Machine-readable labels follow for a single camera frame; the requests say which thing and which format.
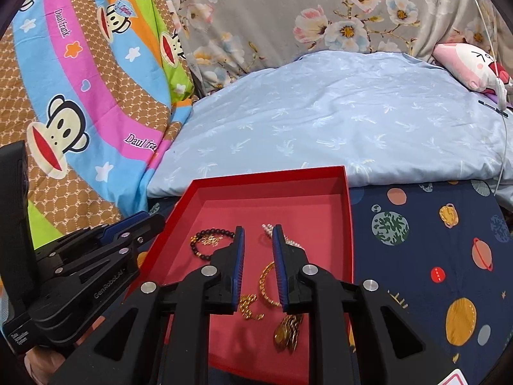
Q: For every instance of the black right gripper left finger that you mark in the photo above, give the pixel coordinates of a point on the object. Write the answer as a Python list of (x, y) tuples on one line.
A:
[(160, 334)]

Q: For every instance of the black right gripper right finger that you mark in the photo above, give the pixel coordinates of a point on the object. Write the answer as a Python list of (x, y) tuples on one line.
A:
[(358, 334)]

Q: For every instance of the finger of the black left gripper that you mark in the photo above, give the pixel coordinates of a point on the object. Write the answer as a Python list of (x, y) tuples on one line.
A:
[(84, 260), (110, 232)]

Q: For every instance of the red jewelry tray box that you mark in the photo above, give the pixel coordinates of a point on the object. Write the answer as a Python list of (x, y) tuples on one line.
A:
[(313, 208)]

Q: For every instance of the person's left hand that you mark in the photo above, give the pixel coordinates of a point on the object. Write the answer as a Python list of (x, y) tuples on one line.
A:
[(41, 363)]

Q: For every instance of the pink white card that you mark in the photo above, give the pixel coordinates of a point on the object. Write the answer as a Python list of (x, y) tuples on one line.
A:
[(456, 377)]

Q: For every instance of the navy planet print bedsheet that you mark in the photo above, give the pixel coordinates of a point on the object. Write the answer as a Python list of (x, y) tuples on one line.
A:
[(444, 253)]

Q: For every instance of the colourful monkey print blanket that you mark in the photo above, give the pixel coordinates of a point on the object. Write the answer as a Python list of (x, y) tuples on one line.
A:
[(97, 90)]

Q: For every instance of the light blue pillow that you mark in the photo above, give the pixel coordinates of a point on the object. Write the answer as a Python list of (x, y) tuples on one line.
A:
[(387, 118)]

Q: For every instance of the grey floral quilt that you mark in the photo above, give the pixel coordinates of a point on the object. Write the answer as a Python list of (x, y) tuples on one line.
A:
[(224, 40)]

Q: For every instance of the pink white plush toy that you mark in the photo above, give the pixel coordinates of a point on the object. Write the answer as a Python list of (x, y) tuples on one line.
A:
[(477, 70)]

